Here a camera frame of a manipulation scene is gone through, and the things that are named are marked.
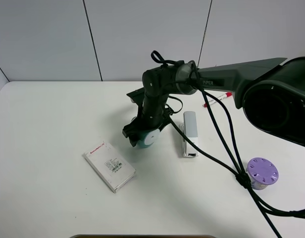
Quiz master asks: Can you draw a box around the white cardboard box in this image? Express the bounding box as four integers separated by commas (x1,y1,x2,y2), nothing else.
83,140,136,193

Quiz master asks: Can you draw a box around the white grey stapler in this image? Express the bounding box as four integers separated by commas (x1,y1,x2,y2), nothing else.
179,111,199,158

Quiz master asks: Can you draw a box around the black cable bundle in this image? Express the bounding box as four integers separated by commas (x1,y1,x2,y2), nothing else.
151,51,305,238

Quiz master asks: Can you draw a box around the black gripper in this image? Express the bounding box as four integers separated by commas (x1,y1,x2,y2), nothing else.
122,93,169,147

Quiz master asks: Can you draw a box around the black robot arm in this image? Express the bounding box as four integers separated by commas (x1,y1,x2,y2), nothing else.
122,57,305,147

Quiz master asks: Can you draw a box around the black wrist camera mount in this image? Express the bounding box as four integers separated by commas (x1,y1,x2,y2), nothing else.
126,88,145,105

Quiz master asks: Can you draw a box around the teal pencil sharpener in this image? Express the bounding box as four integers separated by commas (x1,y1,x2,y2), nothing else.
137,129,160,148

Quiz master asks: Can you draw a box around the red whiteboard marker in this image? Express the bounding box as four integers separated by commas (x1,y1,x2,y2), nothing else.
203,92,232,108

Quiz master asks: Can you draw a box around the purple lidded air freshener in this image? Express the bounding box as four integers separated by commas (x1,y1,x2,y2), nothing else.
246,157,279,190

